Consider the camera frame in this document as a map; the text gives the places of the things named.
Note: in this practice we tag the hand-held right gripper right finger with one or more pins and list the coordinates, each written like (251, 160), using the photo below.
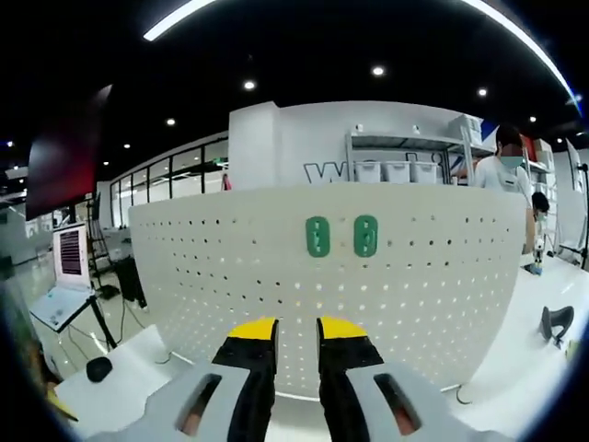
(414, 405)

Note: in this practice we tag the open white laptop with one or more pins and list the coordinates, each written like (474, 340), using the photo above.
(69, 258)

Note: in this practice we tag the black laptop stand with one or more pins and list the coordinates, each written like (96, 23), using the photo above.
(99, 322)

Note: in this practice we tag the green hook assembly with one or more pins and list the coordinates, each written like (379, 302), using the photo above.
(366, 248)
(317, 248)

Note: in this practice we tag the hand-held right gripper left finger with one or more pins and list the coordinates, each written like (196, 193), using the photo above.
(184, 405)

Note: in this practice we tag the black computer tower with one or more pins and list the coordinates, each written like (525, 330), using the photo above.
(131, 283)

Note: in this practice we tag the grey metal shelf rack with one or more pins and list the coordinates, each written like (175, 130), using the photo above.
(400, 143)

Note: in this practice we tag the black curved headset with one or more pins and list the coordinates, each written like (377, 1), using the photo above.
(550, 322)

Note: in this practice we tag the white storage bin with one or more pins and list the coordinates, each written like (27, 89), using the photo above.
(396, 171)
(423, 171)
(369, 171)

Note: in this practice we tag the dark red display screen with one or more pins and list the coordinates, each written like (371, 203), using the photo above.
(64, 161)

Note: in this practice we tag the long ceiling light strip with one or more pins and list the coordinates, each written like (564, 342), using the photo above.
(529, 41)

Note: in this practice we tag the black computer mouse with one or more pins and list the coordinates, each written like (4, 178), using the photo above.
(99, 369)

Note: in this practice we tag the white perforated mounting plate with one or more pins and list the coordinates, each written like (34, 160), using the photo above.
(207, 276)

